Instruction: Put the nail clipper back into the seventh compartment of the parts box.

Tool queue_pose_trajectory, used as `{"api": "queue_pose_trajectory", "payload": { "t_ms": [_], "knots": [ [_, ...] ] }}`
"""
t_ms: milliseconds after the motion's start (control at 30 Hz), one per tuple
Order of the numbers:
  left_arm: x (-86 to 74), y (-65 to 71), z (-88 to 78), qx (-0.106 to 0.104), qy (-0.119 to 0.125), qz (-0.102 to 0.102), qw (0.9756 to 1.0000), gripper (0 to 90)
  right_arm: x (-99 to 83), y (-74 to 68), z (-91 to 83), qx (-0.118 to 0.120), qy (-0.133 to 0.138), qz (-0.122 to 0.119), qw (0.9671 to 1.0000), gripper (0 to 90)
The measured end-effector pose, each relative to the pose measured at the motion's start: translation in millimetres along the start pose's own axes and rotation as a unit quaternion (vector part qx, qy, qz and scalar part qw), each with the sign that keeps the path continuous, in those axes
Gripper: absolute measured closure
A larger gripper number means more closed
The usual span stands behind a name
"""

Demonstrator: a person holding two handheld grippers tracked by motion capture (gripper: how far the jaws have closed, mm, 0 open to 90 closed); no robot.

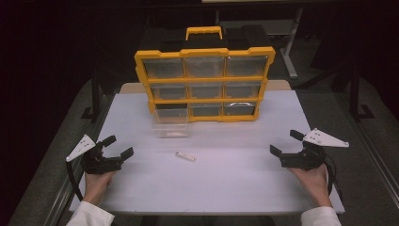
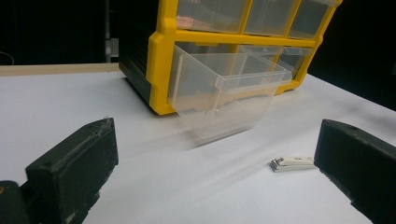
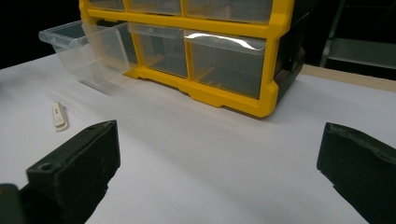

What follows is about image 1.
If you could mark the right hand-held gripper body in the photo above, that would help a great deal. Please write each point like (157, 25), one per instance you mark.
(306, 158)

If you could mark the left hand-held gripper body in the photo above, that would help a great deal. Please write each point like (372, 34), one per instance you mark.
(100, 163)

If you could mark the clear plastic drawer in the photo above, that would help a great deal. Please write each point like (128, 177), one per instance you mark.
(171, 124)

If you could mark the small white plastic piece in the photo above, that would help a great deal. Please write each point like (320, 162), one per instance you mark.
(185, 156)

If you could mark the yellow black drawer organizer cabinet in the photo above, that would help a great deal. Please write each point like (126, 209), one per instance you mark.
(205, 80)

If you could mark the person's left hand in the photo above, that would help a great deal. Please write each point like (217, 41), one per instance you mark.
(95, 186)

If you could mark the person's right hand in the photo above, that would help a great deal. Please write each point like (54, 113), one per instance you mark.
(313, 183)

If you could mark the black metal stand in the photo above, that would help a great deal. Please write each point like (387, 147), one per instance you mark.
(356, 94)
(95, 97)

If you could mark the beige wooden board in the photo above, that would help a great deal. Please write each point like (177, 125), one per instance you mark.
(130, 88)

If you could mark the metal frame rail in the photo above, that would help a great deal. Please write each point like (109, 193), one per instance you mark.
(61, 201)
(376, 163)

